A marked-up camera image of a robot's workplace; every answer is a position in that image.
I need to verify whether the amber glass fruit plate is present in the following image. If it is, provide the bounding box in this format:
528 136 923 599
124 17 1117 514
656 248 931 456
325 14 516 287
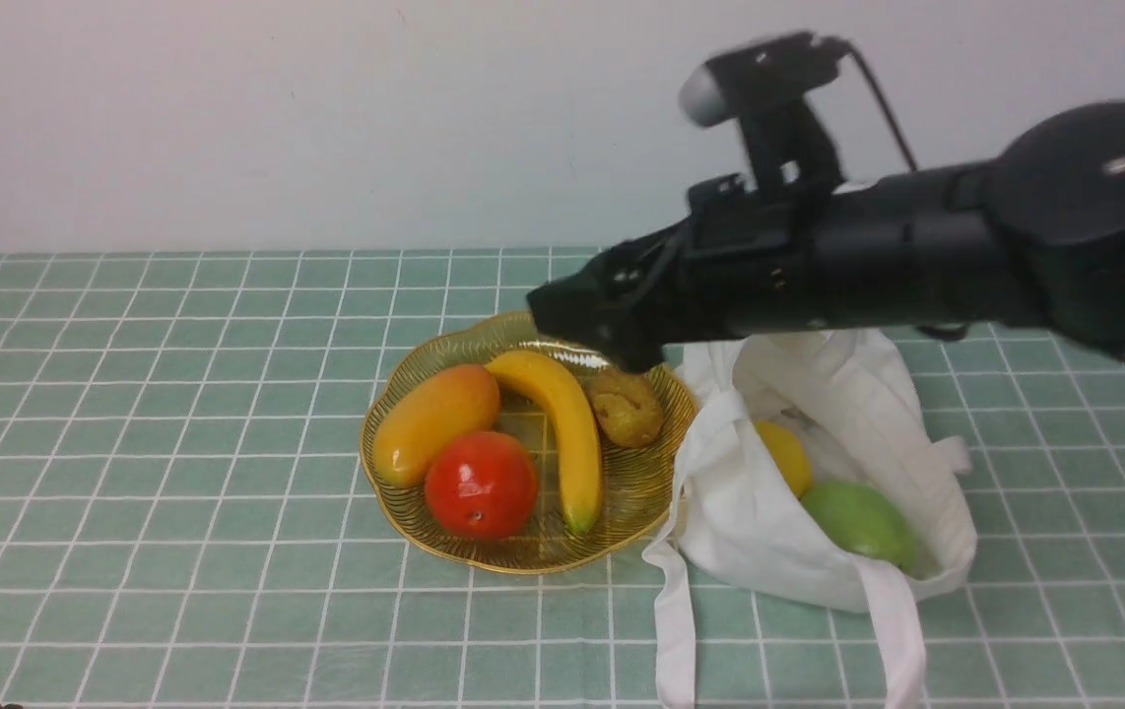
361 309 698 575

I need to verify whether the orange yellow mango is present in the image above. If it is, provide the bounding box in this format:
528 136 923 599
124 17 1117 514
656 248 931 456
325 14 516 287
370 364 500 487

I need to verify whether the black camera cable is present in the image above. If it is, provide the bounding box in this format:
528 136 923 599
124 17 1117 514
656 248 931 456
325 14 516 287
843 39 920 174

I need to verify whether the green checkered tablecloth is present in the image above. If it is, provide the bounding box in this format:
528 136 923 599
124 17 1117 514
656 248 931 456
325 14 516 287
0 248 1125 708

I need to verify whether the brown kiwi fruit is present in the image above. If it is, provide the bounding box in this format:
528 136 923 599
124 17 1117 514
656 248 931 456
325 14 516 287
588 367 663 449

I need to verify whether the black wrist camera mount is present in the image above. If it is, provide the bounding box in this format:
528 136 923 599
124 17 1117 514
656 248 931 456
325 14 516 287
677 32 851 201

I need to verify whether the white cloth bag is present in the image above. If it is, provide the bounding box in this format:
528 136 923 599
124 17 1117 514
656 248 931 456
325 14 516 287
642 329 977 708

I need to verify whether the red tomato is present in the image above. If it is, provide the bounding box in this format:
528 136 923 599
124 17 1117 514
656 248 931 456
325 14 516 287
424 430 539 542

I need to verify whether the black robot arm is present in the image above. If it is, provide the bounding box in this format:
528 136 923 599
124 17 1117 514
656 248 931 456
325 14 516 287
527 100 1125 373

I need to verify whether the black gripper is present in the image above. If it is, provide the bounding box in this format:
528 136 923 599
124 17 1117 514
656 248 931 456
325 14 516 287
527 174 825 373

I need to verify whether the yellow banana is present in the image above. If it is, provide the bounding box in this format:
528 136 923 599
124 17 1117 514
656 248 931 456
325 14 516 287
485 350 603 536

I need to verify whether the yellow lemon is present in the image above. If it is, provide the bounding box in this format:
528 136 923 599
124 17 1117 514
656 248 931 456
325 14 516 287
753 420 815 499

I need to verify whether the green lime fruit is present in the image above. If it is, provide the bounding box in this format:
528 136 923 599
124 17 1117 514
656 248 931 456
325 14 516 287
800 481 917 573

